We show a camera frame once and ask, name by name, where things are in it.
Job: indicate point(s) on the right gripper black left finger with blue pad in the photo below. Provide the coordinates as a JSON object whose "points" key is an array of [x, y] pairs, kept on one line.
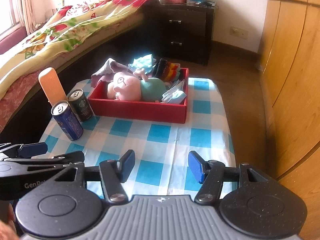
{"points": [[113, 173]]}

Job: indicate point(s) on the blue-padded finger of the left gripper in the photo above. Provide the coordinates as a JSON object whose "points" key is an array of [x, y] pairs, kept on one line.
{"points": [[30, 150]]}

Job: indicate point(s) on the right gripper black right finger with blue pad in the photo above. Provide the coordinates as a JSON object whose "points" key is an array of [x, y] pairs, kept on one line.
{"points": [[209, 174]]}

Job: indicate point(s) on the rainbow striped knit sock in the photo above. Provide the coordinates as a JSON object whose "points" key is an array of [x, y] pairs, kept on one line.
{"points": [[166, 71]]}

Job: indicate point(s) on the person's hand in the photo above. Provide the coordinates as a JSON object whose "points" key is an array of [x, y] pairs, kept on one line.
{"points": [[8, 230]]}

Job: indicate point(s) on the blue white checkered tablecloth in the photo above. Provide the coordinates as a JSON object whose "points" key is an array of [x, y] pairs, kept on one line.
{"points": [[161, 149]]}

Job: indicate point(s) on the blue drink can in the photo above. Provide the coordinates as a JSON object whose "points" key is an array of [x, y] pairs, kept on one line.
{"points": [[67, 120]]}

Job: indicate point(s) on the dark green coffee can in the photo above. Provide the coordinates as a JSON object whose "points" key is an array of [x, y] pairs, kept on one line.
{"points": [[80, 105]]}

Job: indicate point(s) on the orange plastic bottle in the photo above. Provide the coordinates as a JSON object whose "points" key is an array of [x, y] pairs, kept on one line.
{"points": [[51, 86]]}

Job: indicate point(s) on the blue face mask pack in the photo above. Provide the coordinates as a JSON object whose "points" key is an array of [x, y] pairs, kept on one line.
{"points": [[176, 94]]}

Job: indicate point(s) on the pink pig plush toy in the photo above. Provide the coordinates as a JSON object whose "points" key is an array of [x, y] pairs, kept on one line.
{"points": [[135, 87]]}

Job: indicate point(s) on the red cardboard box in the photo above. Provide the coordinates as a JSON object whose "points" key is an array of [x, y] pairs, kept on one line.
{"points": [[139, 110]]}

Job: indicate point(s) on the lavender cloth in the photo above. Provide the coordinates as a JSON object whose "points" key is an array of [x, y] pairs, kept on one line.
{"points": [[107, 72]]}

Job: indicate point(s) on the light blue face mask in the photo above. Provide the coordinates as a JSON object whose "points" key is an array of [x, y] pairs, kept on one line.
{"points": [[147, 62]]}

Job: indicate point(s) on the wooden wardrobe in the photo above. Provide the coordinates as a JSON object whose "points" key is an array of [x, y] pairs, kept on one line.
{"points": [[289, 61]]}

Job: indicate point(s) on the floral bed quilt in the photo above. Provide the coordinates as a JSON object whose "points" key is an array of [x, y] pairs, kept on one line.
{"points": [[65, 31]]}

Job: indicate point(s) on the dark wooden nightstand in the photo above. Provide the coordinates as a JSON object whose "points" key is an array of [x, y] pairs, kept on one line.
{"points": [[180, 31]]}

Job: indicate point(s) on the wall power outlet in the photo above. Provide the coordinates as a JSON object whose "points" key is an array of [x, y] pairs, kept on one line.
{"points": [[238, 32]]}

